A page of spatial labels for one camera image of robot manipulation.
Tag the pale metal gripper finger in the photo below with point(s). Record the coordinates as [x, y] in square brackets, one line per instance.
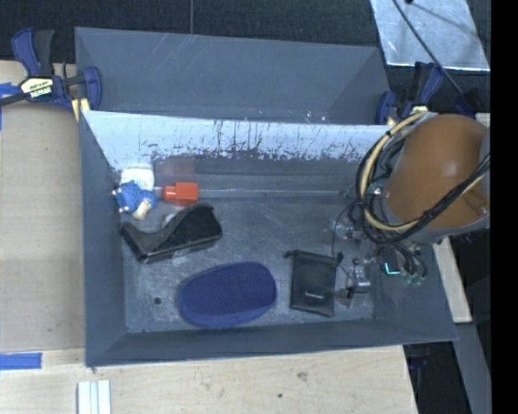
[349, 232]
[361, 277]

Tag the pale wood board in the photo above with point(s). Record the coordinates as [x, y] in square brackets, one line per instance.
[39, 231]

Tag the blue and white toy figure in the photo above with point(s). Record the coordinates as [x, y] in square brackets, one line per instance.
[134, 194]

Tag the grey metal bin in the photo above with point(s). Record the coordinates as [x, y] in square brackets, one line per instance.
[250, 231]

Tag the red-capped clear tube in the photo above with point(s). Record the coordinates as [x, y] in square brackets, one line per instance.
[182, 193]

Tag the black curved plastic case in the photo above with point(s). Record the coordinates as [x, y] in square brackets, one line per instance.
[190, 229]

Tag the blue oval sponge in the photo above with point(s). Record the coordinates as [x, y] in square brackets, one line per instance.
[226, 295]

